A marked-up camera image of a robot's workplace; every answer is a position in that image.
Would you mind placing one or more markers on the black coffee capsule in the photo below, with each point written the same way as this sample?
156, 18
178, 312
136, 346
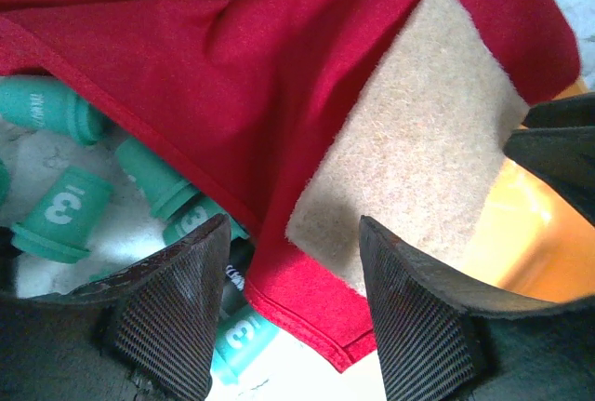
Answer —
233, 298

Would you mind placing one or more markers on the orange storage basket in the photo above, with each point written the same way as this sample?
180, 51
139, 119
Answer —
531, 241

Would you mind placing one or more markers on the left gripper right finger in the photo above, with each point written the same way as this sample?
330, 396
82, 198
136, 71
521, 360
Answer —
443, 335

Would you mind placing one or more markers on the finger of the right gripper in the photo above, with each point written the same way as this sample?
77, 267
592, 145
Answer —
556, 144

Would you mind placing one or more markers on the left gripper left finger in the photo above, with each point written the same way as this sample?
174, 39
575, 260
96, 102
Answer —
146, 332

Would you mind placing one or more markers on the tan felt coaster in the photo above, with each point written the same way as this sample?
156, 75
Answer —
419, 150

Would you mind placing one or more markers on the green coffee capsule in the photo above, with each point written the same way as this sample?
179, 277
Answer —
202, 210
44, 102
162, 186
59, 225
240, 339

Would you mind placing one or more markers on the red cloth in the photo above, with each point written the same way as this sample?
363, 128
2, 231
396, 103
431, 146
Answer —
242, 97

